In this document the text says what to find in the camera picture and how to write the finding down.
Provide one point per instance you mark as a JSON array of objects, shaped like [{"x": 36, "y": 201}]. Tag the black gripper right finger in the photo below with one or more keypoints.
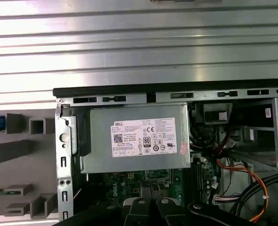
[{"x": 169, "y": 212}]

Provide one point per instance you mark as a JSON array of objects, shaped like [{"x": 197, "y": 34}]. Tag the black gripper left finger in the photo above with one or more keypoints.
[{"x": 139, "y": 212}]

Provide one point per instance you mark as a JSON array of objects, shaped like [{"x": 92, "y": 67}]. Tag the CPU socket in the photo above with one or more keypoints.
[{"x": 157, "y": 176}]

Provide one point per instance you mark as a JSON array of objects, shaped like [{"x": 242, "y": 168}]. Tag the grey parts rack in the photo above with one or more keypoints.
[{"x": 44, "y": 150}]

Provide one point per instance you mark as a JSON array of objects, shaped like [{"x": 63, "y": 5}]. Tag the grey power supply unit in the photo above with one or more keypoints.
[{"x": 101, "y": 141}]

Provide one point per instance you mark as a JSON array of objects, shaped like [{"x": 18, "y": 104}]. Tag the green motherboard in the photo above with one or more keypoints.
[{"x": 176, "y": 188}]

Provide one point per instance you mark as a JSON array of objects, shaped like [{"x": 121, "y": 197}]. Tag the black PC case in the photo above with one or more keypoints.
[{"x": 106, "y": 90}]

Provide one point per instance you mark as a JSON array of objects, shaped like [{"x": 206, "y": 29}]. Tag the black RAM slot bank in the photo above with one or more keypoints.
[{"x": 198, "y": 179}]

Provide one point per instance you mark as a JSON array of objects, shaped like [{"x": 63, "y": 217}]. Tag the silver drive cage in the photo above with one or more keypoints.
[{"x": 277, "y": 131}]

